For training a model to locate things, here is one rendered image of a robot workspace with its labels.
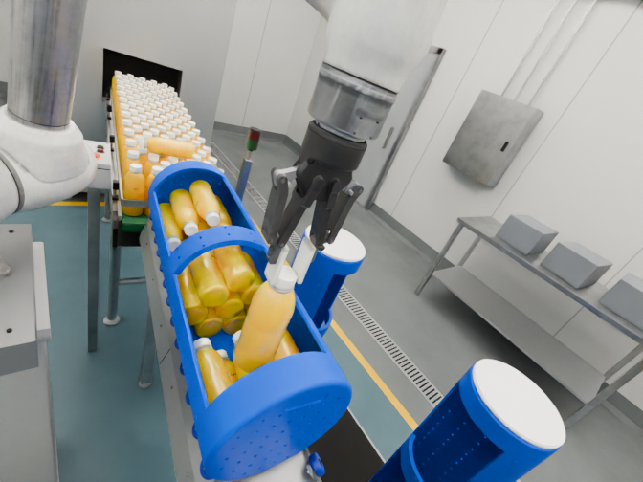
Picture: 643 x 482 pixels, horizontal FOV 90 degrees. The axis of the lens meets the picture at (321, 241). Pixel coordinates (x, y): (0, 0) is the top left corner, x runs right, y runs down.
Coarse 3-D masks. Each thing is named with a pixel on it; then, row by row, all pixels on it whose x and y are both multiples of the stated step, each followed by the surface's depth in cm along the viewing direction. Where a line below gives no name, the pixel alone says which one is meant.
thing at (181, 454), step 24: (144, 240) 122; (144, 264) 115; (168, 360) 84; (168, 384) 81; (168, 408) 78; (192, 480) 64; (216, 480) 63; (240, 480) 64; (264, 480) 65; (288, 480) 67; (312, 480) 68
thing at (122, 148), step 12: (120, 84) 202; (156, 84) 234; (120, 96) 185; (132, 96) 198; (156, 96) 210; (120, 108) 169; (132, 108) 175; (156, 108) 192; (180, 108) 209; (120, 120) 160; (144, 120) 166; (168, 120) 182; (120, 132) 152; (120, 144) 145; (204, 144) 170; (120, 156) 147; (168, 156) 144
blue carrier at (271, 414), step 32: (160, 192) 109; (224, 192) 120; (160, 224) 90; (160, 256) 87; (192, 256) 75; (256, 256) 102; (192, 352) 60; (320, 352) 59; (192, 384) 58; (256, 384) 51; (288, 384) 51; (320, 384) 53; (224, 416) 50; (256, 416) 48; (288, 416) 54; (320, 416) 61; (224, 448) 49; (256, 448) 55; (288, 448) 63; (224, 480) 57
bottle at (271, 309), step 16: (272, 288) 48; (256, 304) 49; (272, 304) 48; (288, 304) 49; (256, 320) 50; (272, 320) 49; (288, 320) 51; (240, 336) 54; (256, 336) 51; (272, 336) 51; (240, 352) 54; (256, 352) 53; (272, 352) 54; (256, 368) 55
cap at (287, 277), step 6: (282, 270) 49; (288, 270) 50; (294, 270) 50; (282, 276) 48; (288, 276) 48; (294, 276) 49; (282, 282) 47; (288, 282) 48; (294, 282) 49; (282, 288) 48; (288, 288) 48
